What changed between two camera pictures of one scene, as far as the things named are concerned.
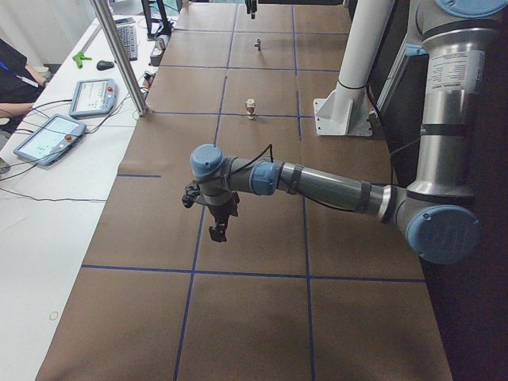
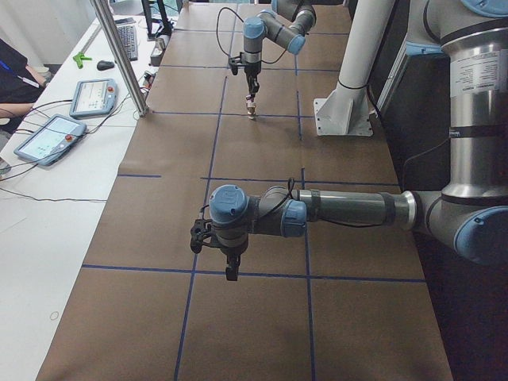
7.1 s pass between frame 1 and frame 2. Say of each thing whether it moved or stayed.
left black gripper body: moved
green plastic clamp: stayed
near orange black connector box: stayed
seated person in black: stayed
